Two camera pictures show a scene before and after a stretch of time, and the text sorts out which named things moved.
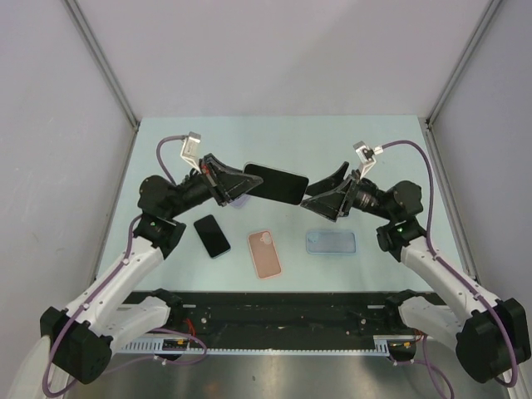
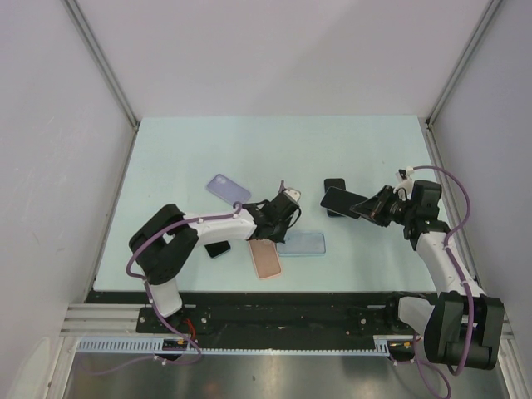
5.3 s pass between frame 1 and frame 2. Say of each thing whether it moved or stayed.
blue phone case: moved
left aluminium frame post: stayed
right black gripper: moved
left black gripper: moved
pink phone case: stayed
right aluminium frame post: stayed
